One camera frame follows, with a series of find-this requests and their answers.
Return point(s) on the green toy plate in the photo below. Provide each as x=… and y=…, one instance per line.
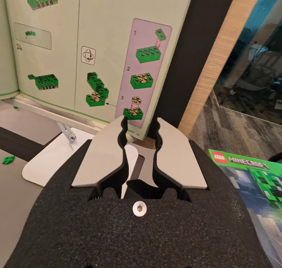
x=8, y=160

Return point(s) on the black partition with wooden edge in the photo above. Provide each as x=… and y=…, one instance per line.
x=187, y=74

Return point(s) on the black office chair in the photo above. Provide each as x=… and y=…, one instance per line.
x=253, y=81

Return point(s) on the green toy set box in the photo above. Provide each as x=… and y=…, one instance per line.
x=260, y=184

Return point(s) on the white book stand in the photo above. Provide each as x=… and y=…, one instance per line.
x=48, y=162

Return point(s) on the grey desk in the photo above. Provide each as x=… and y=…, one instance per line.
x=13, y=206

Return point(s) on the pale green instruction booklet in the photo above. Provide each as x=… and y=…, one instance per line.
x=99, y=41

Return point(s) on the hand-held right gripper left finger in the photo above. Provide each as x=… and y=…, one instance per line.
x=103, y=158

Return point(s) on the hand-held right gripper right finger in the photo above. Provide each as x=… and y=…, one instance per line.
x=178, y=162

